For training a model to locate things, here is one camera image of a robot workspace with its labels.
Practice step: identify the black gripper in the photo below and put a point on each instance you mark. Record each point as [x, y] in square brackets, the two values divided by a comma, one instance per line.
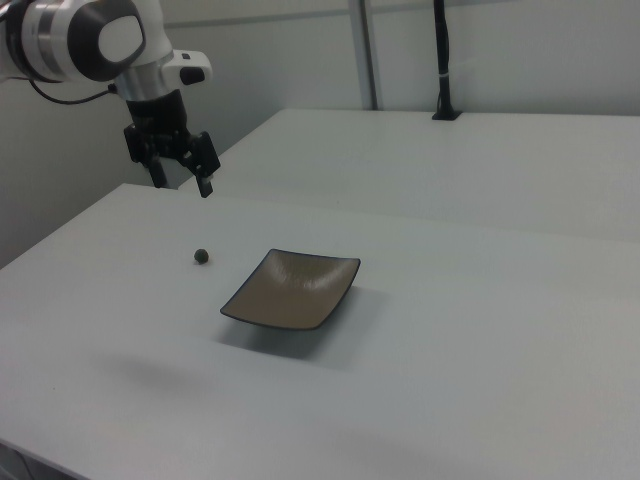
[157, 120]

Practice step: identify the small red strawberry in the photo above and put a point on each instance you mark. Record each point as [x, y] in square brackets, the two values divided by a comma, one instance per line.
[201, 256]

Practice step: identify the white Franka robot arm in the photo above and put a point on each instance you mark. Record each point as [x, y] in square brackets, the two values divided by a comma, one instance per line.
[50, 35]

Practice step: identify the square brown ceramic plate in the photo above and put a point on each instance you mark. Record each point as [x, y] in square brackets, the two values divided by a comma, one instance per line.
[285, 295]

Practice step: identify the grey metal frame post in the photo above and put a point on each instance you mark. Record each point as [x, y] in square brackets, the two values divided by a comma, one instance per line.
[367, 50]

